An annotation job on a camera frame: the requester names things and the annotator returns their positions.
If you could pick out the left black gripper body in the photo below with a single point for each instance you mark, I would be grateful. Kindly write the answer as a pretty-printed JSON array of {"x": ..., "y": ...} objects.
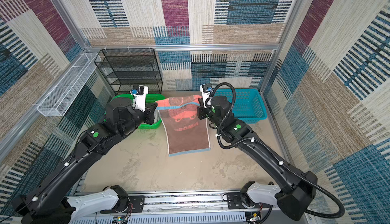
[{"x": 147, "y": 116}]

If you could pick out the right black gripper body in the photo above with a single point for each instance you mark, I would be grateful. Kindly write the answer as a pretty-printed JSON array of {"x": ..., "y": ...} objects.
[{"x": 202, "y": 112}]

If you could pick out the red pink towel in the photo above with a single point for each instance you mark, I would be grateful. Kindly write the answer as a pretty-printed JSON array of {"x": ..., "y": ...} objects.
[{"x": 185, "y": 132}]

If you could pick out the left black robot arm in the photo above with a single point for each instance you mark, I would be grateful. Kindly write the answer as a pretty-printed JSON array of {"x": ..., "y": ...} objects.
[{"x": 46, "y": 202}]

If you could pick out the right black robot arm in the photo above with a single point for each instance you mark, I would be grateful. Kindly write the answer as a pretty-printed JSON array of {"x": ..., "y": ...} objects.
[{"x": 295, "y": 188}]

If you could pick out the teal plastic basket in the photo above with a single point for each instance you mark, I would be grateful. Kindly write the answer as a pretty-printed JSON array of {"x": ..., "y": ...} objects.
[{"x": 249, "y": 106}]

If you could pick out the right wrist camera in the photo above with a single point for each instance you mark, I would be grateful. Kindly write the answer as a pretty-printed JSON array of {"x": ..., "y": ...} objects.
[{"x": 206, "y": 90}]

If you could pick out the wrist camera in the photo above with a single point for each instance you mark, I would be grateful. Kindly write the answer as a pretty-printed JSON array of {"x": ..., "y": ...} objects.
[
  {"x": 206, "y": 90},
  {"x": 139, "y": 93}
]

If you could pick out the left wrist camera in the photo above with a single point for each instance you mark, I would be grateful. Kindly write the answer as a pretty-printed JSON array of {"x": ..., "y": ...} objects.
[{"x": 139, "y": 93}]

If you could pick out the black wire shelf rack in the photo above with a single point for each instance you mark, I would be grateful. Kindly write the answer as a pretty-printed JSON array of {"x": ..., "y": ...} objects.
[{"x": 124, "y": 68}]

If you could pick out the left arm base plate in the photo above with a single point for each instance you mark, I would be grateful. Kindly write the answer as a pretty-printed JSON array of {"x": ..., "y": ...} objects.
[{"x": 127, "y": 205}]

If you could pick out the white wire mesh tray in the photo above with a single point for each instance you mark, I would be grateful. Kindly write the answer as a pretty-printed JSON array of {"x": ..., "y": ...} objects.
[{"x": 62, "y": 96}]

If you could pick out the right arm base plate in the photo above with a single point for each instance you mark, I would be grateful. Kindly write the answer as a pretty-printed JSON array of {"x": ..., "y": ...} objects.
[{"x": 234, "y": 201}]

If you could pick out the aluminium front rail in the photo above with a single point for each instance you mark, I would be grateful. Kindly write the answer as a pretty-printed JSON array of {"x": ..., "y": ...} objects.
[{"x": 154, "y": 203}]

